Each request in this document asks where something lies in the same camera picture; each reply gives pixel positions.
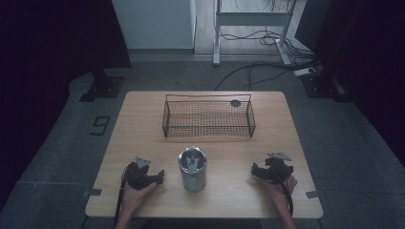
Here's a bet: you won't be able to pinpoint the black wire mesh basket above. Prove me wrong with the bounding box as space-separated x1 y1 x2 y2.
161 93 257 138

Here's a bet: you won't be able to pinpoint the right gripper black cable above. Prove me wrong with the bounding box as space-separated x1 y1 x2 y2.
277 177 294 218

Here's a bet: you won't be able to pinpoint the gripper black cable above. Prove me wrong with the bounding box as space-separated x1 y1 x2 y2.
113 168 129 229
277 177 294 218

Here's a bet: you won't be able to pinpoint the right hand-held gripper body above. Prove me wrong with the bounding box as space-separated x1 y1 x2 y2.
261 151 294 184

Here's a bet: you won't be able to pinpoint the black floor cables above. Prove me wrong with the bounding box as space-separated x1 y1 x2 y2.
213 29 323 92

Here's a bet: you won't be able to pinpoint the white power strip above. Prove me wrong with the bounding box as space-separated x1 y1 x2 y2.
293 67 317 77

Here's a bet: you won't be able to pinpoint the white cabinet panel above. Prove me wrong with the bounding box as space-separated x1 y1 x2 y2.
111 0 198 51

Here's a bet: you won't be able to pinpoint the white desk frame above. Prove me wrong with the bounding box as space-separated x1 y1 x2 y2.
212 0 298 67

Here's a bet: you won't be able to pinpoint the black stand base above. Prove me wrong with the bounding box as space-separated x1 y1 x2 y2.
78 69 126 103
300 71 352 103

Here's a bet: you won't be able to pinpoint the silver metal can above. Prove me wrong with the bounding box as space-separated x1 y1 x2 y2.
178 145 208 193

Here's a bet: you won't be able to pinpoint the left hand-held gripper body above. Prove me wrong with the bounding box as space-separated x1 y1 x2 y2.
122 156 158 191

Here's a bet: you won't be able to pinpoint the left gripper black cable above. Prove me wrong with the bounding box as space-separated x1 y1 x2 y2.
113 168 129 229

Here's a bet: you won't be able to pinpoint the dark curtain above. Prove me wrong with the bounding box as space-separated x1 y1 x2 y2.
0 0 133 211
294 0 405 160

